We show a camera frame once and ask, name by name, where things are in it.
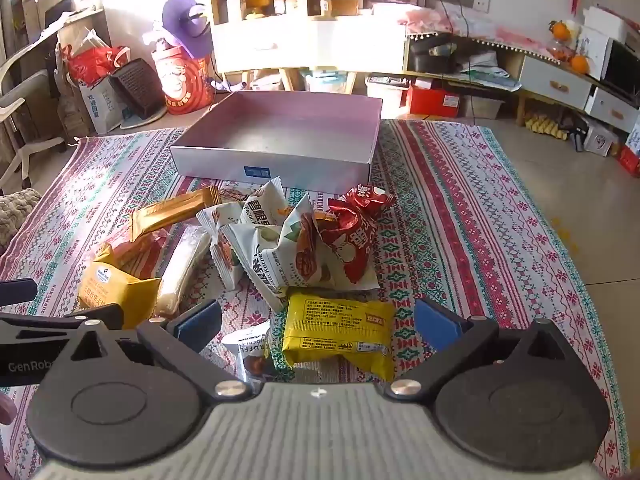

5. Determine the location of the red crinkled snack bag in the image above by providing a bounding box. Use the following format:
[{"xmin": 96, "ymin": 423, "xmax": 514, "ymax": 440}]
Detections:
[{"xmin": 317, "ymin": 184, "xmax": 395, "ymax": 284}]

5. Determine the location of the red cartoon bucket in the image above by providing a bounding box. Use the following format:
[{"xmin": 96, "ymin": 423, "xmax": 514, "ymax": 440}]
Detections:
[{"xmin": 152, "ymin": 46, "xmax": 214, "ymax": 115}]

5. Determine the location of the white paper shopping bag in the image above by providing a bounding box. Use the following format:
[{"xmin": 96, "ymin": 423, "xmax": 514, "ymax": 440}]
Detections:
[{"xmin": 79, "ymin": 77, "xmax": 128, "ymax": 136}]

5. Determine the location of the pink cardboard box tray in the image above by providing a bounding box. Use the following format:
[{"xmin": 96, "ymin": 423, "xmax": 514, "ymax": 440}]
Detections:
[{"xmin": 170, "ymin": 91, "xmax": 383, "ymax": 194}]

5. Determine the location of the red plastic bag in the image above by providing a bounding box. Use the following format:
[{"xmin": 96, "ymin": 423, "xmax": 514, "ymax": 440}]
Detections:
[{"xmin": 62, "ymin": 44, "xmax": 130, "ymax": 87}]

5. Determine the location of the yellow snack packet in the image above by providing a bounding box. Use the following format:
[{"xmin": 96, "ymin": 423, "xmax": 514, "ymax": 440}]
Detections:
[{"xmin": 282, "ymin": 292, "xmax": 396, "ymax": 382}]

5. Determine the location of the yellow bottle pack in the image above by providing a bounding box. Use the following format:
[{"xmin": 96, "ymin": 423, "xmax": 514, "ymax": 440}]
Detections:
[{"xmin": 524, "ymin": 113, "xmax": 568, "ymax": 141}]

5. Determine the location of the gold long snack bar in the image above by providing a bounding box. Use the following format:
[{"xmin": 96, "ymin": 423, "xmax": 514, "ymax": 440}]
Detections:
[{"xmin": 129, "ymin": 186, "xmax": 221, "ymax": 242}]

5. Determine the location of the low TV console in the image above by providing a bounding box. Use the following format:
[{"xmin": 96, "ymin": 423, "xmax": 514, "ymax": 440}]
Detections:
[{"xmin": 405, "ymin": 32, "xmax": 639, "ymax": 133}]

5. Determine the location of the white pecan kernel bag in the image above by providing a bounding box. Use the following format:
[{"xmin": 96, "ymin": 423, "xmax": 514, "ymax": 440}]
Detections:
[{"xmin": 196, "ymin": 177, "xmax": 288, "ymax": 290}]

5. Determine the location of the microwave oven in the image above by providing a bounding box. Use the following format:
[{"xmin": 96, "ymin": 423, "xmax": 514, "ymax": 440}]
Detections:
[{"xmin": 601, "ymin": 39, "xmax": 640, "ymax": 105}]

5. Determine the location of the patterned woven tablecloth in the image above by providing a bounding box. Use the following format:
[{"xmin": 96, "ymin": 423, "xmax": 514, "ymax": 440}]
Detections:
[{"xmin": 1, "ymin": 120, "xmax": 630, "ymax": 478}]

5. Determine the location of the white nut snack bag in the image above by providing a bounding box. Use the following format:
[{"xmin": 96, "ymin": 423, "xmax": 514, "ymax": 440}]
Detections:
[{"xmin": 244, "ymin": 194, "xmax": 378, "ymax": 313}]

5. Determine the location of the small silver snack packet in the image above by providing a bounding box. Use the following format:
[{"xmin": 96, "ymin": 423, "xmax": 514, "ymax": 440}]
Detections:
[{"xmin": 221, "ymin": 321, "xmax": 277, "ymax": 382}]

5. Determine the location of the black space heater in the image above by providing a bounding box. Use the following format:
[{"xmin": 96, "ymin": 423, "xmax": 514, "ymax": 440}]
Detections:
[{"xmin": 108, "ymin": 58, "xmax": 165, "ymax": 119}]

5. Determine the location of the cream biscuit packet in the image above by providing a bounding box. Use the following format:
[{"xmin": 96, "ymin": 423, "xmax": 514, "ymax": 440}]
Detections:
[{"xmin": 153, "ymin": 226, "xmax": 210, "ymax": 318}]

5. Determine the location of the pink long snack packet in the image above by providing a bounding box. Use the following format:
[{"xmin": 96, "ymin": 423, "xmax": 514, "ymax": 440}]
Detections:
[{"xmin": 106, "ymin": 226, "xmax": 169, "ymax": 280}]

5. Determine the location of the clear plastic storage bin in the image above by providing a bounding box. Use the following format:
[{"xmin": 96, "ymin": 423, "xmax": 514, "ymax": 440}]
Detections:
[{"xmin": 305, "ymin": 70, "xmax": 357, "ymax": 94}]

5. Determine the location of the orange fruit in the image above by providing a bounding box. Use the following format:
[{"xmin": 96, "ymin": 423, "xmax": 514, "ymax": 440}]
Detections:
[
  {"xmin": 549, "ymin": 21, "xmax": 572, "ymax": 44},
  {"xmin": 570, "ymin": 54, "xmax": 590, "ymax": 75}
]

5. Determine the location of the white office chair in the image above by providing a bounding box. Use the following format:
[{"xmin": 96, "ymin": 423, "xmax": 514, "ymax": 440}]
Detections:
[{"xmin": 0, "ymin": 39, "xmax": 68, "ymax": 194}]

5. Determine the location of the red box under console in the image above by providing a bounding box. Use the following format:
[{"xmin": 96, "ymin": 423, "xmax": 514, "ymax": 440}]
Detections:
[{"xmin": 407, "ymin": 86, "xmax": 460, "ymax": 118}]

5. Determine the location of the purple toy hat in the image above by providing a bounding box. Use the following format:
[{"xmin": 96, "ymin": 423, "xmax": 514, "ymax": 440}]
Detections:
[{"xmin": 162, "ymin": 0, "xmax": 214, "ymax": 58}]

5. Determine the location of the yellow logo snack bag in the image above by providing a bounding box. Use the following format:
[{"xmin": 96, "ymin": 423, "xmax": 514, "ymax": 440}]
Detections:
[{"xmin": 78, "ymin": 244, "xmax": 162, "ymax": 330}]

